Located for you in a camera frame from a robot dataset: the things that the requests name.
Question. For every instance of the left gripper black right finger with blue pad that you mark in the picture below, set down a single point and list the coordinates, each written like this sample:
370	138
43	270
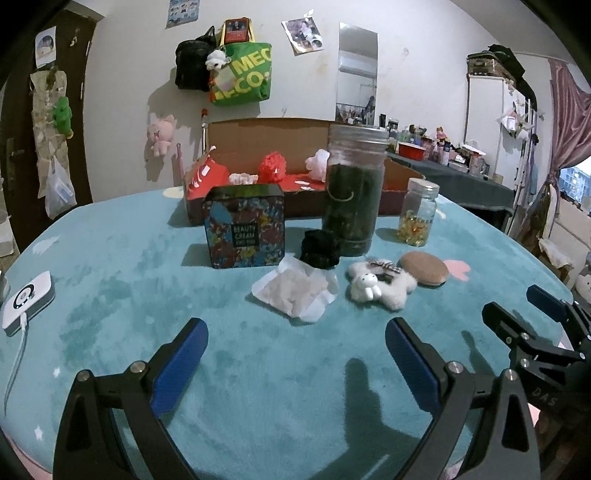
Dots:
503	445

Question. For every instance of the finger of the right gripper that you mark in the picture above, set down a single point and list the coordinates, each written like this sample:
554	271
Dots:
573	318
523	345

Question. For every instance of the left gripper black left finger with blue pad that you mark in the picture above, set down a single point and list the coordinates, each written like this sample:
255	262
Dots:
88	444

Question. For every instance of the round brown powder puff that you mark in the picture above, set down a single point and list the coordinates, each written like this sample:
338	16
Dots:
426	268

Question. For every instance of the white plush bunny charm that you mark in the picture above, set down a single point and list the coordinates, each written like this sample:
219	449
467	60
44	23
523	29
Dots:
380	280

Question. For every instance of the black fuzzy scrunchie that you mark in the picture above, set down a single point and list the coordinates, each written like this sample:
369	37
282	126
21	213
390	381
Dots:
320	249

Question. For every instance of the teal plush table cover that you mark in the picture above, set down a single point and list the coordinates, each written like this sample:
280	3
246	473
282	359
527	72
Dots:
272	398

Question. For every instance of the white charger device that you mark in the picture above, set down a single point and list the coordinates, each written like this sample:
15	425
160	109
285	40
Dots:
37	294

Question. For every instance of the dark cluttered side table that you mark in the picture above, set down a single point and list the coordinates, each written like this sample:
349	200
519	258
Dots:
468	191

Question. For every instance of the small glass jar yellow capsules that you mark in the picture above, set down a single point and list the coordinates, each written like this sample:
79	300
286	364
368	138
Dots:
418	212

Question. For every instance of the white refrigerator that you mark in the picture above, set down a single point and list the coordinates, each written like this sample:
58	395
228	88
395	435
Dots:
497	118

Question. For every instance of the pink curtain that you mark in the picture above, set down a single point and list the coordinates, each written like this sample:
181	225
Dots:
571	124

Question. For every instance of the red bowl on counter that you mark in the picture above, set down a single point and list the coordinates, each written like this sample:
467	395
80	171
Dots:
411	151

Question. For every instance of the large glass jar dark contents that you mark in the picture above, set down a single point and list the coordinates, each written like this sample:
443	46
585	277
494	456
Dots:
354	185

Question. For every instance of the white mesh bath pouf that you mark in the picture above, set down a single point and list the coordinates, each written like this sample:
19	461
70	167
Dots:
317	165

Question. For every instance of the colourful beauty cream tin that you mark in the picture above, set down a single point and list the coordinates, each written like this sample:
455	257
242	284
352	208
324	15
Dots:
244	225

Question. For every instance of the red lined cardboard box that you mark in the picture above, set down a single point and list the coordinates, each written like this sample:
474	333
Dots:
239	146

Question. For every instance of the red mesh pouf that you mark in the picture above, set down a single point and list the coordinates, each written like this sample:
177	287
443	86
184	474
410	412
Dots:
272	169

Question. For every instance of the pink white knotted cloth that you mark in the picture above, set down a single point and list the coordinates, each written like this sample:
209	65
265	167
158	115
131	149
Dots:
242	179

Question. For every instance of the green plush on door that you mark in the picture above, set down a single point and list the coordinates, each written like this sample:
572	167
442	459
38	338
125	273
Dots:
62	115

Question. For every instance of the green tote bag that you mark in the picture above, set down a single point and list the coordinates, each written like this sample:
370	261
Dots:
247	77

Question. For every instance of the black hanging bag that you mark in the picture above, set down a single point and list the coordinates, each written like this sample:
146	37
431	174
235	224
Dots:
190	58

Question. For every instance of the small white plush on bag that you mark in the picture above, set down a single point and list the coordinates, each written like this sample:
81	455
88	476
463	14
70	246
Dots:
216	60

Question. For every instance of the wall mirror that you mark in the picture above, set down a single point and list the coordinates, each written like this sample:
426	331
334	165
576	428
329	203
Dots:
357	76

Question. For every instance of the pink plush wall toy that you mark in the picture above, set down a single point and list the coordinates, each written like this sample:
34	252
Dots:
160	135

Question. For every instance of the mop stick against wall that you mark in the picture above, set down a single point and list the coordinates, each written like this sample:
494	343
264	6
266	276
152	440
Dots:
203	146

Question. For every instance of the photo on wall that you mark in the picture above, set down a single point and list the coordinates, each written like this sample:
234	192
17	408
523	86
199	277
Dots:
303	35

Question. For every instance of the blue poster on wall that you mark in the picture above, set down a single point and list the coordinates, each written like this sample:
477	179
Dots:
182	12

